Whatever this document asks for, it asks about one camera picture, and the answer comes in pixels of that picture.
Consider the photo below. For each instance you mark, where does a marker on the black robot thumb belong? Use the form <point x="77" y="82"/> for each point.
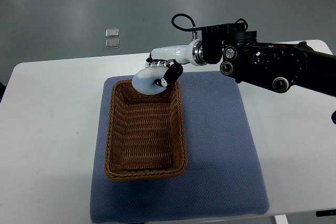
<point x="172" y="74"/>

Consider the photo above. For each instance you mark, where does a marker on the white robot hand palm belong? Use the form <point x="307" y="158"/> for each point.
<point x="182" y="54"/>

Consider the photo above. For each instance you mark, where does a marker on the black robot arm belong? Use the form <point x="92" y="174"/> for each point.
<point x="275" y="67"/>

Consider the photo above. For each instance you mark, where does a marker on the brown wicker basket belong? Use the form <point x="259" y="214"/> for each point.
<point x="145" y="134"/>

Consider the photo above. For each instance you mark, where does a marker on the upper metal floor plate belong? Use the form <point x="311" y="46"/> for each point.
<point x="112" y="32"/>

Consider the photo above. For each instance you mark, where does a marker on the blue quilted mat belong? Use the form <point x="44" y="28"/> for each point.
<point x="223" y="176"/>

